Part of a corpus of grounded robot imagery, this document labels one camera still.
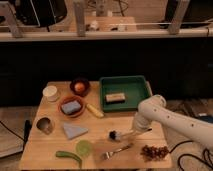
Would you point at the blue triangular cloth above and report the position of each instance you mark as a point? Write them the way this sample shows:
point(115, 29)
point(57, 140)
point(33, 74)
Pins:
point(73, 131)

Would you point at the black bin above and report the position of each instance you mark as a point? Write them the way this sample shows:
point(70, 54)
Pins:
point(40, 13)

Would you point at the metal cup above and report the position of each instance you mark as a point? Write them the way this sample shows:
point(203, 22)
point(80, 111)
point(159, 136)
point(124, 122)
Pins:
point(45, 125)

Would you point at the green round lid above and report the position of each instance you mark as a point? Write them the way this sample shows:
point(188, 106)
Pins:
point(83, 148)

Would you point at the black bristle dish brush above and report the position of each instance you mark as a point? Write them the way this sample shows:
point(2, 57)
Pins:
point(123, 136)

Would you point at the white rail beam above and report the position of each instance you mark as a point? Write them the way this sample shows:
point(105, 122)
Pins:
point(113, 35)

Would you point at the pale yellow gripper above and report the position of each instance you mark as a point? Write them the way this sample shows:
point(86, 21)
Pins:
point(137, 132)

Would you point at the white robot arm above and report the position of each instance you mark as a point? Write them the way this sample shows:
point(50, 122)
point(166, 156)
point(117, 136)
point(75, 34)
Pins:
point(154, 109)

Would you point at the dark brown bowl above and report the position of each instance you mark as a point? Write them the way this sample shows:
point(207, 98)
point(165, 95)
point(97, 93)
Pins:
point(86, 84)

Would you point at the orange egg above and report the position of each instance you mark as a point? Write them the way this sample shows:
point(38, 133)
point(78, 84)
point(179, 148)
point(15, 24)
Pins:
point(79, 87)

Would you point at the silver fork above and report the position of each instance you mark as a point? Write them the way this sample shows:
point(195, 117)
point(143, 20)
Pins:
point(109, 154)

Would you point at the white cup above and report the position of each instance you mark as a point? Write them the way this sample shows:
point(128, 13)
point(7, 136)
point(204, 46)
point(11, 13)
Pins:
point(51, 93)

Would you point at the green plastic tray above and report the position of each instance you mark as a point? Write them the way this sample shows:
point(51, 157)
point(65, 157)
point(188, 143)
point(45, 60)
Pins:
point(134, 88)

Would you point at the brown crumb pile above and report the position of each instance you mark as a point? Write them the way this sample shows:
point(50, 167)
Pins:
point(153, 153)

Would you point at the blue sponge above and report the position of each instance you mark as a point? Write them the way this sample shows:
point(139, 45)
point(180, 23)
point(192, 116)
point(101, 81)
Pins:
point(71, 107)

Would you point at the blue box on floor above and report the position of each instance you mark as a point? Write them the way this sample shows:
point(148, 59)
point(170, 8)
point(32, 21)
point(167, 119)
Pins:
point(208, 118)

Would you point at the tan sponge block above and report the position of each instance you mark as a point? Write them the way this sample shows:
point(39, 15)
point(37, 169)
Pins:
point(115, 97)

